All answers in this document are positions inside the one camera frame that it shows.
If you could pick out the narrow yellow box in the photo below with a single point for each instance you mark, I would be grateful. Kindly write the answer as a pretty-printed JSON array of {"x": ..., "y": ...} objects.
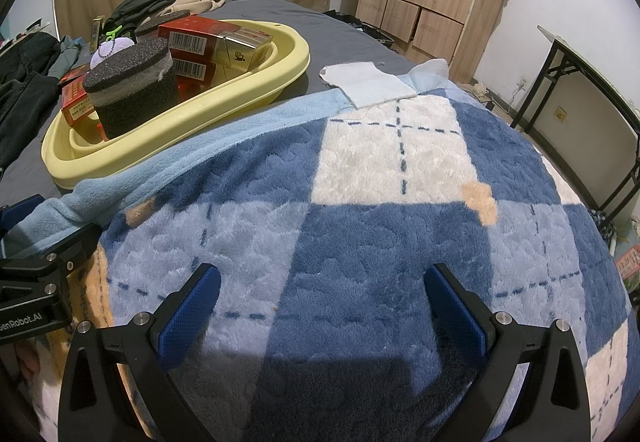
[{"x": 96, "y": 33}]

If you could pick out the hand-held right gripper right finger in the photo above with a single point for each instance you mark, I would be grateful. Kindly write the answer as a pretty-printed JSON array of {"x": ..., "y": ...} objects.
[{"x": 455, "y": 317}]

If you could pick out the printed cardboard boxes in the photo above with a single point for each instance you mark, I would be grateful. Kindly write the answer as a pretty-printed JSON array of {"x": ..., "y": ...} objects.
[{"x": 627, "y": 262}]

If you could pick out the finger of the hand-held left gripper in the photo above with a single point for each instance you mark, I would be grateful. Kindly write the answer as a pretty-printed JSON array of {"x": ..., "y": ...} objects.
[
  {"x": 55, "y": 262},
  {"x": 20, "y": 213}
]

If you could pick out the red box with white label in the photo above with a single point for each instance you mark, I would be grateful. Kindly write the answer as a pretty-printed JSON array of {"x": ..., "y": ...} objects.
[{"x": 77, "y": 101}]

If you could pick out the purple plush toy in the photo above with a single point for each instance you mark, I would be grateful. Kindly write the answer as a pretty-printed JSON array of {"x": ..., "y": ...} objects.
[{"x": 112, "y": 51}]

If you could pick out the dark patterned cloth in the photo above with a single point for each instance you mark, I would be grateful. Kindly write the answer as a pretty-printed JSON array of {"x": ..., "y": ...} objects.
[{"x": 602, "y": 224}]

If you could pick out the grey bed sheet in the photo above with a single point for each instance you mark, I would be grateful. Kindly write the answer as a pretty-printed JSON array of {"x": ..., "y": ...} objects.
[{"x": 300, "y": 17}]

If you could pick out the yellow plastic basin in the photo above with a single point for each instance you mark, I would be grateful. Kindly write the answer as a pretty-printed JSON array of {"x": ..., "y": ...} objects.
[{"x": 240, "y": 92}]

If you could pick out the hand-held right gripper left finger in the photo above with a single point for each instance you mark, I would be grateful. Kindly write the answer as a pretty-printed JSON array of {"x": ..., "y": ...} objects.
[{"x": 190, "y": 317}]

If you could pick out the yellow wall socket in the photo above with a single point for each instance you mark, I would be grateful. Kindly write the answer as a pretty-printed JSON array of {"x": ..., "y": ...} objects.
[{"x": 561, "y": 113}]

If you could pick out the grey blue cloth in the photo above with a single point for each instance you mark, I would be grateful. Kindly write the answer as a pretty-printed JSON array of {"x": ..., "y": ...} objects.
[{"x": 65, "y": 54}]

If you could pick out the black folding table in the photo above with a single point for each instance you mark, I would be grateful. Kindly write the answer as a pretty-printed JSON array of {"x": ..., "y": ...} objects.
[{"x": 600, "y": 72}]

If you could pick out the black suitcase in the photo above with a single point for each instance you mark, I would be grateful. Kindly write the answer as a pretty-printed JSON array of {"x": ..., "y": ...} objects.
[{"x": 360, "y": 24}]

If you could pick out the blue plaid fleece blanket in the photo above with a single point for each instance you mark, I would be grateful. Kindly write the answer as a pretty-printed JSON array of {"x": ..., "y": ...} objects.
[{"x": 350, "y": 222}]

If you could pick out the large red cigarette carton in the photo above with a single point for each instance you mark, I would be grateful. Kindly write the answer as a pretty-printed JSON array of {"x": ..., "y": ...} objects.
[{"x": 195, "y": 31}]

